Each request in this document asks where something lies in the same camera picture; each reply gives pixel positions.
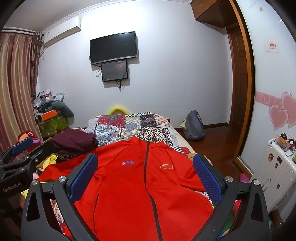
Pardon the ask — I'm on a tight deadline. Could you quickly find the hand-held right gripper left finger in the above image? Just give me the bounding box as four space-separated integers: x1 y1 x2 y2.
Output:
21 152 100 241

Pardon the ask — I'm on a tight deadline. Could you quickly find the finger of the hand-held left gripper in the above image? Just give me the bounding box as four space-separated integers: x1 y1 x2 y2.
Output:
23 140 55 173
0 137 35 165

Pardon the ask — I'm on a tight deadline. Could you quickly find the pile of small trinkets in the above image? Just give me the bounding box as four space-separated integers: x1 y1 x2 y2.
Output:
276 133 296 151

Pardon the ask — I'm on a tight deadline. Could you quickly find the wooden wall cabinet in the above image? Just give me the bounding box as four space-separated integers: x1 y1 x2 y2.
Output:
190 0 238 29

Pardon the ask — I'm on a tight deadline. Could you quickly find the red plush toy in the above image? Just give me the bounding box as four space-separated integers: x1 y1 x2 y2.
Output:
16 131 41 145

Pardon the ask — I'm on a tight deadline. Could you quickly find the patchwork printed blanket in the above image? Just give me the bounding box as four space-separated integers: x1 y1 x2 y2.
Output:
84 112 197 160

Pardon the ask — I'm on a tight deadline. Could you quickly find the small black wall monitor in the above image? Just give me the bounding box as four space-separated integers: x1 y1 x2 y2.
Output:
101 60 129 82

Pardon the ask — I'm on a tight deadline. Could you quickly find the black wall television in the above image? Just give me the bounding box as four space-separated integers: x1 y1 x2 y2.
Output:
90 31 138 65

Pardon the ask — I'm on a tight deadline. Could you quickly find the wooden door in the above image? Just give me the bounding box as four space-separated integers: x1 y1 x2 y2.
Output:
228 23 249 137

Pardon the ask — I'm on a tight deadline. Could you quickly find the green patterned box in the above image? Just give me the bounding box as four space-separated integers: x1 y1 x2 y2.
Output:
38 116 70 137

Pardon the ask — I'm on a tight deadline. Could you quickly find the white suitcase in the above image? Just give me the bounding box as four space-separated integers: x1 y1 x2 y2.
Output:
248 138 296 214

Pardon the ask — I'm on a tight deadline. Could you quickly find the maroon folded cloth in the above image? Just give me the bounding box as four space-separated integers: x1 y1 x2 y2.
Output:
50 128 99 154

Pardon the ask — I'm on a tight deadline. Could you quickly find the dark patterned folded cloth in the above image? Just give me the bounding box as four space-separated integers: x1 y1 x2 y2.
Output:
54 151 77 163

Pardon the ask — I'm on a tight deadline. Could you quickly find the cream bed sheet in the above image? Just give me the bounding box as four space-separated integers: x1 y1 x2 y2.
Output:
171 127 197 154

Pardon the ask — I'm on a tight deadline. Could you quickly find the orange box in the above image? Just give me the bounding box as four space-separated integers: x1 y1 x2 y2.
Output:
37 110 58 121

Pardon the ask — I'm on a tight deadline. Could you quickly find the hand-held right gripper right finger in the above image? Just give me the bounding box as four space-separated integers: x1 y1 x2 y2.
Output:
193 153 270 241

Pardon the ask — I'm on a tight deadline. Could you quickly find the yellow foam ring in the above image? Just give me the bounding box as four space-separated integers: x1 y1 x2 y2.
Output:
108 105 127 115

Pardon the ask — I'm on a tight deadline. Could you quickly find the yellow cloth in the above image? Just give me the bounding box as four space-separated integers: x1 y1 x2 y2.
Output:
37 154 58 169

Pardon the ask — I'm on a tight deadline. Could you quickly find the white air conditioner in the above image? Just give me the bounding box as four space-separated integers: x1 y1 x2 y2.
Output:
43 17 82 47

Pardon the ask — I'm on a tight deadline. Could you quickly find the pile of mixed clutter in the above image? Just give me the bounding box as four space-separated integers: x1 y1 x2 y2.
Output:
32 89 65 114

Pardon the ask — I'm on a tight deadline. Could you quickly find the striped brown curtain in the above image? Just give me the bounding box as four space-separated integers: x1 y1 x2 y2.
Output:
0 27 43 153

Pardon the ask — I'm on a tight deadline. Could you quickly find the red zip jacket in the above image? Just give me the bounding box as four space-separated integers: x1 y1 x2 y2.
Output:
38 136 214 241

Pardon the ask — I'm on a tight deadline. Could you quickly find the grey backpack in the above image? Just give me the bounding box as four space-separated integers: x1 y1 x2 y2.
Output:
184 110 206 141

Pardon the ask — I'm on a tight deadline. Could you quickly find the dark grey cushion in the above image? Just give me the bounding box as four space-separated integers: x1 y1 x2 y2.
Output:
51 101 75 117

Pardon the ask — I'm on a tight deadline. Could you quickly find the pink heart wall sticker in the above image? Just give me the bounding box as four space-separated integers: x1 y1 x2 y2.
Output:
269 92 296 130

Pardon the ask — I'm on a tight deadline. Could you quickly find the wall switch with sticker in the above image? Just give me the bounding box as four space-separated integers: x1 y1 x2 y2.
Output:
265 40 278 52

